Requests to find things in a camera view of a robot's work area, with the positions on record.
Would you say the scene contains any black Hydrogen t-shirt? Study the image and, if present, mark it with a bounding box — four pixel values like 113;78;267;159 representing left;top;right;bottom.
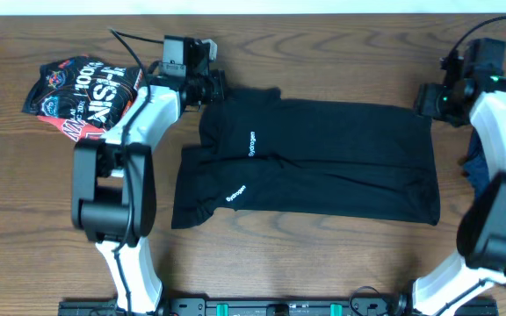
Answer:
171;89;440;229

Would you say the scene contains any folded red printed shirt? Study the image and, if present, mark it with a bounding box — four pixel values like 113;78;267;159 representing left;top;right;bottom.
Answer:
37;116;106;142

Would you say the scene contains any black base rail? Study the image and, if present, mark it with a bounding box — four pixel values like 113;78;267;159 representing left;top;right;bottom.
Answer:
57;291;500;316

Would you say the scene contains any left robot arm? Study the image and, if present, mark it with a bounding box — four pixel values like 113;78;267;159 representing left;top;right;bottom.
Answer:
71;36;226;315

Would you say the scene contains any navy blue crumpled garment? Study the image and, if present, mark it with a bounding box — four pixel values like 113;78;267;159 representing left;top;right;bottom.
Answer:
461;129;506;229

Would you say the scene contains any folded black printed shirt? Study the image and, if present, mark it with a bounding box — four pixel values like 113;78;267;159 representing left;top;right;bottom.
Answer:
22;55;142;130

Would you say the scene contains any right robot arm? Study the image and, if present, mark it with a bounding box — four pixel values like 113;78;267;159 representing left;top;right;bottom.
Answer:
398;38;506;315

